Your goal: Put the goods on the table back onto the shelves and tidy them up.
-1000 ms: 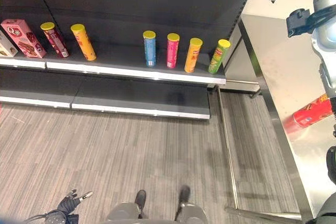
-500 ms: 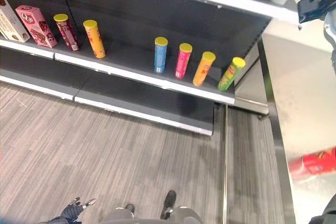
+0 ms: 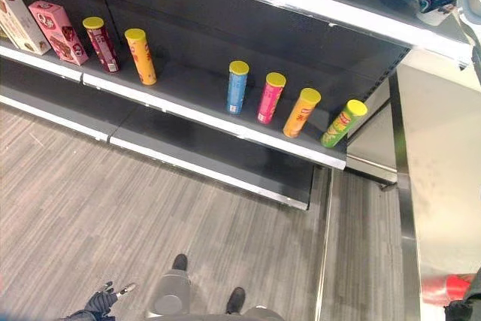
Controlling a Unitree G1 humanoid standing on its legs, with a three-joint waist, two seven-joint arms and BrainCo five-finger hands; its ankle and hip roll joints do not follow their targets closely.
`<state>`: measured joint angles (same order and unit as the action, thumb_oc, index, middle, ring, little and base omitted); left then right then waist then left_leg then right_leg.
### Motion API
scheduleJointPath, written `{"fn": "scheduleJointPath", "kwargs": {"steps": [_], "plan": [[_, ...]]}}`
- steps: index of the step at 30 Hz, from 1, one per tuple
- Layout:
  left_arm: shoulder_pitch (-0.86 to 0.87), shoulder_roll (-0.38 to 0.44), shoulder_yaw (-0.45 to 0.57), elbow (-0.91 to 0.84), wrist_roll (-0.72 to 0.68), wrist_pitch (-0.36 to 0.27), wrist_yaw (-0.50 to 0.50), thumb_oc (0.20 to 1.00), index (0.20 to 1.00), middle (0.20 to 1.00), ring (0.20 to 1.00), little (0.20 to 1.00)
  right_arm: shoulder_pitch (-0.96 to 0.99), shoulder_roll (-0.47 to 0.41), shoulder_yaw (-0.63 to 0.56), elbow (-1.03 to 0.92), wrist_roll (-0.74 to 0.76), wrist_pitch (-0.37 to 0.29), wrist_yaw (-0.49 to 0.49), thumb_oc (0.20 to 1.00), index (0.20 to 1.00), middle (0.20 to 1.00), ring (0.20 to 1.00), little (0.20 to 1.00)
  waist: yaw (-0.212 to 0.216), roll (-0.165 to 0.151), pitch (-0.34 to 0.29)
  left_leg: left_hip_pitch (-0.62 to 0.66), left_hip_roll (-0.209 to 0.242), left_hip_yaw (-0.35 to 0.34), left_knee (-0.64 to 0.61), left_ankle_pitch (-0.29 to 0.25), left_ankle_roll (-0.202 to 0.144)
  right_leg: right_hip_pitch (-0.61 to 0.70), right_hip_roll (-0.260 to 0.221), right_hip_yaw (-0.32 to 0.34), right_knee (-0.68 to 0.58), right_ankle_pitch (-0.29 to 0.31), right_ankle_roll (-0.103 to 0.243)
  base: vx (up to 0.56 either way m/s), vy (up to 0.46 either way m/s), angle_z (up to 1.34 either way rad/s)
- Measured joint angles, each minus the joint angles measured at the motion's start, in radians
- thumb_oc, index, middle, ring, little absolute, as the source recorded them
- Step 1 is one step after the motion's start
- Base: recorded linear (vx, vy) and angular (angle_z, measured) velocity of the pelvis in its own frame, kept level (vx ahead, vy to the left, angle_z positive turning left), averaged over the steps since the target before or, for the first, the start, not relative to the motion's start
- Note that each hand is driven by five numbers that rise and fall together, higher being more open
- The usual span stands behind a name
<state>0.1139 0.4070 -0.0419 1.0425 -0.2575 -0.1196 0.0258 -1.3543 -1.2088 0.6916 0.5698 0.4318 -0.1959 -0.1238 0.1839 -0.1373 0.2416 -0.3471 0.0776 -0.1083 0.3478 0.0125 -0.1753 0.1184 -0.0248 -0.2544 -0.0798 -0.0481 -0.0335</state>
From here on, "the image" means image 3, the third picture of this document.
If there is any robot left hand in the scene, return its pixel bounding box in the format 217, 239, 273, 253
83, 280, 138, 319

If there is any robot left dark foot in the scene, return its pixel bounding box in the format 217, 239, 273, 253
171, 253, 189, 272

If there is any robot dark foot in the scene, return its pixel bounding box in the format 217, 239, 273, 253
225, 286, 247, 315
171, 253, 189, 272

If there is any dark shelf board white edge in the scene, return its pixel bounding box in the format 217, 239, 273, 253
110, 0, 475, 71

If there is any robot right dark foot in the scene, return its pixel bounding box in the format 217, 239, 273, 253
225, 286, 247, 315

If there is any robot right silver leg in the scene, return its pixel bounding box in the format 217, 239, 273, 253
240, 305, 287, 321

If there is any green chip can yellow lid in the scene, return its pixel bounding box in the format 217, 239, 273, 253
320, 99, 369, 149

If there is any orange chip can yellow lid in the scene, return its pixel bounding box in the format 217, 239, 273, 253
124, 28, 158, 86
282, 87, 322, 139

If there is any dark base shelf board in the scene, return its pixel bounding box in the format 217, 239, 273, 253
107, 110, 321, 211
0, 79, 133, 143

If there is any pink chip can yellow lid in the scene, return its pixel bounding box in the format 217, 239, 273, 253
256, 71, 287, 126

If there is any blue chip can yellow lid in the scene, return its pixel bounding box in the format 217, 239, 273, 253
225, 60, 250, 116

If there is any long dark shelf board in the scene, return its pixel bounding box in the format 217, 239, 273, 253
81, 44, 411, 171

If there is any dark shelf back panel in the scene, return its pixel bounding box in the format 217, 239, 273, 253
0, 0, 410, 85

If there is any short dark shelf board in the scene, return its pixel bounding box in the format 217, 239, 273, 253
0, 39, 84, 83

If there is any maroon chip can yellow lid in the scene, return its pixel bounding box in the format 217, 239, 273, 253
82, 17, 121, 74

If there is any pink snack box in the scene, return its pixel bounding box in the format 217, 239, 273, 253
28, 0, 90, 67

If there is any white biscuit box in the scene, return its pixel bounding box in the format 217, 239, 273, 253
0, 0, 52, 56

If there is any red chip can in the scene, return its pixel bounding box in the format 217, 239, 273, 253
420, 274, 475, 307

